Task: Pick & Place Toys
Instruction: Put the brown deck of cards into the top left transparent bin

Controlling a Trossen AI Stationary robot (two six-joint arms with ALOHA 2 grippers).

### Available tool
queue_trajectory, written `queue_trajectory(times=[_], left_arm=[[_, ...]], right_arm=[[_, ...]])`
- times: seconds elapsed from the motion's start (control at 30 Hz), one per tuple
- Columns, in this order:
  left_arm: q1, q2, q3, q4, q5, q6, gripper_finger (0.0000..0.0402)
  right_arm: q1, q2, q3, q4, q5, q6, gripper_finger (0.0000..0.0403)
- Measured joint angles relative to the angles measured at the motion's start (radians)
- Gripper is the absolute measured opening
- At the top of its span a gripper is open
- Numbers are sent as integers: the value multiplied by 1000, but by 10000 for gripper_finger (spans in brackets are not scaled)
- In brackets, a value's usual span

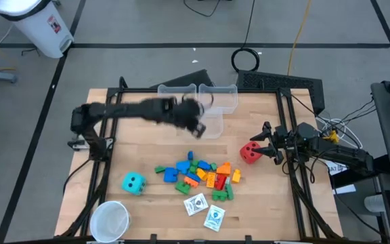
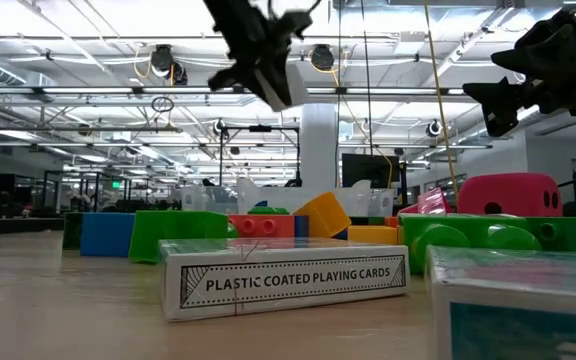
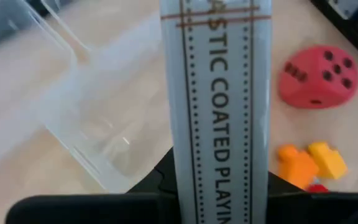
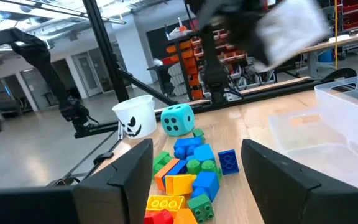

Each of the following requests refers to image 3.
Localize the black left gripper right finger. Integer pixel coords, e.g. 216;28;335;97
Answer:
267;170;358;224

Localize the orange toy block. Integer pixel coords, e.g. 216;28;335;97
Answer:
277;144;319;190

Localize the clear plastic bin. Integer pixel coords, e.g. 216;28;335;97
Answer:
0;0;174;194

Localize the red toy block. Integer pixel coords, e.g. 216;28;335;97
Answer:
306;183;329;194

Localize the yellow toy block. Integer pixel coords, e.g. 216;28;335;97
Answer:
308;142;349;180

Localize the red foam die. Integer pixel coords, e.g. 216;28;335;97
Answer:
278;45;358;110

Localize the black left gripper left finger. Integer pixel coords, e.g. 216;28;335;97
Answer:
4;146;183;224

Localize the black-print playing card deck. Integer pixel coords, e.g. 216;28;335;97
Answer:
159;0;273;224

